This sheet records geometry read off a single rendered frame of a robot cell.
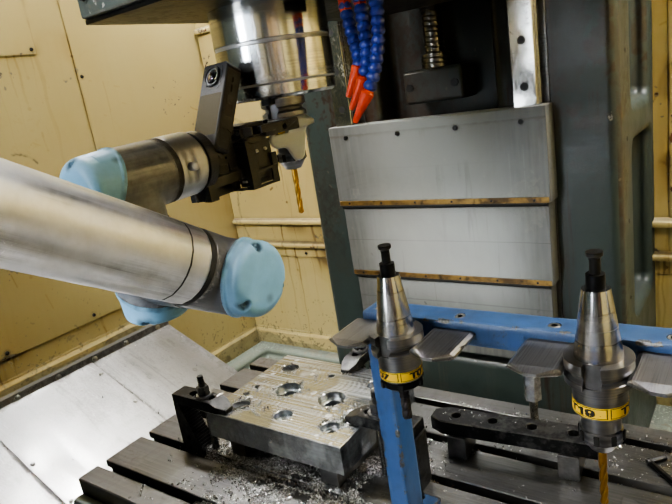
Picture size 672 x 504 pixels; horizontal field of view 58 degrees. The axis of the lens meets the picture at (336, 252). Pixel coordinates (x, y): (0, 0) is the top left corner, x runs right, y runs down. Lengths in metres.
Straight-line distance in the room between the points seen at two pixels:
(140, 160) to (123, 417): 1.14
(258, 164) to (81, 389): 1.15
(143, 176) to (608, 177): 0.83
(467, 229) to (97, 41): 1.20
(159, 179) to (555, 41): 0.77
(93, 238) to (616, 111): 0.93
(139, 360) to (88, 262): 1.42
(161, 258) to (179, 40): 1.65
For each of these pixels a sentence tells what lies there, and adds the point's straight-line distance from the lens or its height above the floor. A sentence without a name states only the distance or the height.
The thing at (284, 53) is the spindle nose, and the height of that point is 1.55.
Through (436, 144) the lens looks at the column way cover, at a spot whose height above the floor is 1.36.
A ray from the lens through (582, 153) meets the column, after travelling 1.19.
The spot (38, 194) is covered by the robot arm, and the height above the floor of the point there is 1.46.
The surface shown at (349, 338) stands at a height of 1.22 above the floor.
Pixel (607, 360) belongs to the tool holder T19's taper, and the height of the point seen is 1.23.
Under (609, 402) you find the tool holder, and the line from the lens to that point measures 0.62.
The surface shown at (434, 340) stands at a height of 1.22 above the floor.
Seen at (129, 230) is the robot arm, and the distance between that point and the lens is 0.50.
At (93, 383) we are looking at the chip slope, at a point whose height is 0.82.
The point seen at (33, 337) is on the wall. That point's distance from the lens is 1.80.
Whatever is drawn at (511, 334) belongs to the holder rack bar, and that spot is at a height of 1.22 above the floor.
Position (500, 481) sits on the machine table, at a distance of 1.00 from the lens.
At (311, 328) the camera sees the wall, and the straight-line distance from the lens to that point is 2.15.
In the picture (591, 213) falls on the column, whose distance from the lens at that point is 1.21.
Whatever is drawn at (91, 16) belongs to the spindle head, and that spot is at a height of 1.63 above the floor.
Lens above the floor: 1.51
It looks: 15 degrees down
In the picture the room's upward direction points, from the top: 9 degrees counter-clockwise
